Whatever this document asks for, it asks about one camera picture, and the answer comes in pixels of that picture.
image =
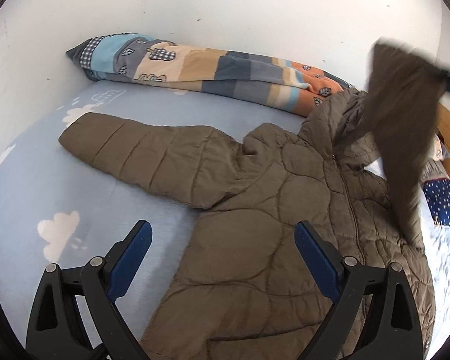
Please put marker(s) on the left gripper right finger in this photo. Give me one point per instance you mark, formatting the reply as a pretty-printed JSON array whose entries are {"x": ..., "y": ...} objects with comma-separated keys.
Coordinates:
[{"x": 391, "y": 329}]

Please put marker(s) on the colourful patchwork blanket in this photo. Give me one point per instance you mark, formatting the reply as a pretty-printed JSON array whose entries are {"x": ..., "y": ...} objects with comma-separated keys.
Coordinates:
[{"x": 273, "y": 82}]

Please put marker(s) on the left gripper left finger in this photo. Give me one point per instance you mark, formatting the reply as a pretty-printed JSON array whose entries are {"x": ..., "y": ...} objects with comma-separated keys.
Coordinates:
[{"x": 74, "y": 315}]

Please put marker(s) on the grey printed pillow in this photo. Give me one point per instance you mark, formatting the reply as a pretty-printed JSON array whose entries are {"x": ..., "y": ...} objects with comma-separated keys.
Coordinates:
[{"x": 433, "y": 167}]

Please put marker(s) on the light blue cloud bedsheet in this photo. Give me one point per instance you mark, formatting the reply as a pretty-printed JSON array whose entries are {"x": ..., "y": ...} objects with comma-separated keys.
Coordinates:
[{"x": 55, "y": 208}]

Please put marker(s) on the brown quilted puffer jacket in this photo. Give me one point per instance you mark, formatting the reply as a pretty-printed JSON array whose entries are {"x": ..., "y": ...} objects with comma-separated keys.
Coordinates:
[{"x": 242, "y": 290}]

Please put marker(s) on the navy star pillow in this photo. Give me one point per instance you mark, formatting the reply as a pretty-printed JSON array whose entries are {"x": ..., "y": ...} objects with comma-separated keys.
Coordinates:
[{"x": 437, "y": 195}]

